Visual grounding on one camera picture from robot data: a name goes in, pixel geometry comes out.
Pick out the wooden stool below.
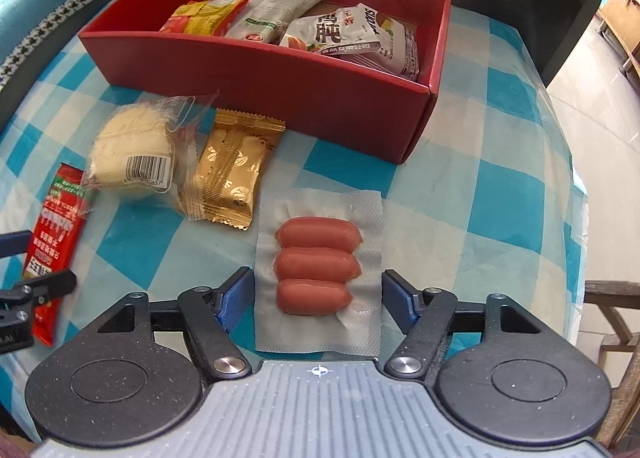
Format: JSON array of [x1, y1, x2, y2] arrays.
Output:
[[581, 279, 640, 448]]

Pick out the gold foil snack packet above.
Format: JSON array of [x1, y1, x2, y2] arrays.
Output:
[[179, 108, 285, 230]]

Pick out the white green snack packet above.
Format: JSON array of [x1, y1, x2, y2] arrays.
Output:
[[224, 0, 323, 44]]

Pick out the round white cake packet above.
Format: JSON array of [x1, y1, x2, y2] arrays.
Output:
[[81, 92, 219, 201]]

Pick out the vacuum packed sausages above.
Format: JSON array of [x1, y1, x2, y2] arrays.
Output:
[[254, 188, 384, 357]]

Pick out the red cardboard box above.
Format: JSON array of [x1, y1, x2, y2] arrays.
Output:
[[79, 0, 451, 164]]

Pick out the wooden tv shelf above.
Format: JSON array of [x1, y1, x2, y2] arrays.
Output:
[[597, 0, 640, 77]]

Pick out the red long snack packet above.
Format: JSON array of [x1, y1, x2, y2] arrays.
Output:
[[22, 162, 96, 349]]

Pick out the white chicken snack packet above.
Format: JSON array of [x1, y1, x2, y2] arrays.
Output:
[[280, 3, 420, 81]]

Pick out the yellow red snack packet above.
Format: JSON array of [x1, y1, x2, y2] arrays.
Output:
[[160, 0, 249, 36]]

